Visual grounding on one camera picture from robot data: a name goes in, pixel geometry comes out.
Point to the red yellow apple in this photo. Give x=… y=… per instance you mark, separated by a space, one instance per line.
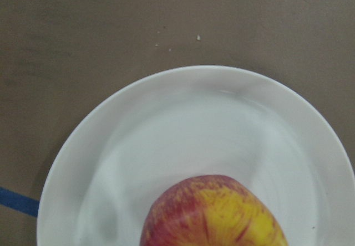
x=210 y=210

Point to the white plate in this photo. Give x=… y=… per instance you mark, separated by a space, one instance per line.
x=190 y=121

